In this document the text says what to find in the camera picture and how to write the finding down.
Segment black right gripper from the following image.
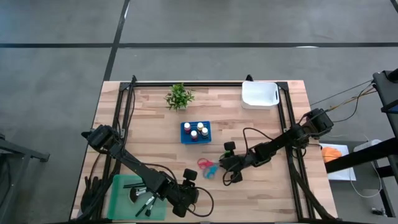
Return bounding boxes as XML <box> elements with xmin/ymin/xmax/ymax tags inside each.
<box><xmin>219</xmin><ymin>141</ymin><xmax>253</xmax><ymax>184</ymax></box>

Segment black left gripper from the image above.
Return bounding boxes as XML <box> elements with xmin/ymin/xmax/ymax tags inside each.
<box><xmin>164</xmin><ymin>167</ymin><xmax>200</xmax><ymax>218</ymax></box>

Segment blue tape ring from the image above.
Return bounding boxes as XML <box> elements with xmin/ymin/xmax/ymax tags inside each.
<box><xmin>203</xmin><ymin>164</ymin><xmax>220</xmax><ymax>180</ymax></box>

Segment black scruffy-bristle paintbrush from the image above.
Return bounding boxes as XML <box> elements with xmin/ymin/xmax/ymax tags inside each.
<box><xmin>135</xmin><ymin>195</ymin><xmax>156</xmax><ymax>218</ymax></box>

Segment fan paintbrush silver ferrule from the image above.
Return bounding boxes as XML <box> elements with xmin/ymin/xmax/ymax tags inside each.
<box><xmin>129</xmin><ymin>187</ymin><xmax>149</xmax><ymax>205</ymax></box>

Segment teal translucent plastic bin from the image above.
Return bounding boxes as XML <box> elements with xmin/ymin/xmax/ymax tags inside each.
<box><xmin>106</xmin><ymin>173</ymin><xmax>168</xmax><ymax>221</ymax></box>

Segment blue slotted plastic basket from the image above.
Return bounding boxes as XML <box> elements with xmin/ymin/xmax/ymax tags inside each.
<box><xmin>180</xmin><ymin>120</ymin><xmax>213</xmax><ymax>146</ymax></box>

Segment white plastic bin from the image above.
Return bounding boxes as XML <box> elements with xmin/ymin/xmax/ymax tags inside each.
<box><xmin>241</xmin><ymin>80</ymin><xmax>280</xmax><ymax>110</ymax></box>

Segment green plant in white pot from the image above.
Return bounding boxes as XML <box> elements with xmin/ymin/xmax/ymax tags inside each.
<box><xmin>164</xmin><ymin>82</ymin><xmax>196</xmax><ymax>111</ymax></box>

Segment orange object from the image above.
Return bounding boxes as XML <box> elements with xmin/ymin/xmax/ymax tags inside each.
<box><xmin>322</xmin><ymin>146</ymin><xmax>343</xmax><ymax>164</ymax></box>

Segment white paper sheet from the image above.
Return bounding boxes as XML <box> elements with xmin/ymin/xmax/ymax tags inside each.
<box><xmin>320</xmin><ymin>142</ymin><xmax>358</xmax><ymax>182</ymax></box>

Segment white device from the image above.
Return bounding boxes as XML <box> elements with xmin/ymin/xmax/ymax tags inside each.
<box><xmin>353</xmin><ymin>139</ymin><xmax>382</xmax><ymax>153</ymax></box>

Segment black metal stand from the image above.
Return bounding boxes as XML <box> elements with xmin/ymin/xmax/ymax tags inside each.
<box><xmin>0</xmin><ymin>136</ymin><xmax>50</xmax><ymax>224</ymax></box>

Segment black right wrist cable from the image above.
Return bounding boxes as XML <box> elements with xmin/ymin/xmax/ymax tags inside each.
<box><xmin>222</xmin><ymin>126</ymin><xmax>277</xmax><ymax>187</ymax></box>

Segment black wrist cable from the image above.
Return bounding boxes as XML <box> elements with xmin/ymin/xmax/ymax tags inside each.
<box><xmin>222</xmin><ymin>126</ymin><xmax>277</xmax><ymax>187</ymax></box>
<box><xmin>186</xmin><ymin>186</ymin><xmax>215</xmax><ymax>218</ymax></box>

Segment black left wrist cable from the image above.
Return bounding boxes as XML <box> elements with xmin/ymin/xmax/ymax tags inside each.
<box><xmin>186</xmin><ymin>186</ymin><xmax>215</xmax><ymax>218</ymax></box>

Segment black cable bundle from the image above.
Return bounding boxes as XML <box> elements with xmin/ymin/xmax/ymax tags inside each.
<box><xmin>80</xmin><ymin>175</ymin><xmax>105</xmax><ymax>218</ymax></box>

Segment black metal desk frame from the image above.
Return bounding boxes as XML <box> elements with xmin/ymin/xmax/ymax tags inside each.
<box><xmin>325</xmin><ymin>68</ymin><xmax>398</xmax><ymax>218</ymax></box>

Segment yellow and black cables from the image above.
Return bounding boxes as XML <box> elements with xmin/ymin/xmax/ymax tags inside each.
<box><xmin>310</xmin><ymin>79</ymin><xmax>376</xmax><ymax>124</ymax></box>

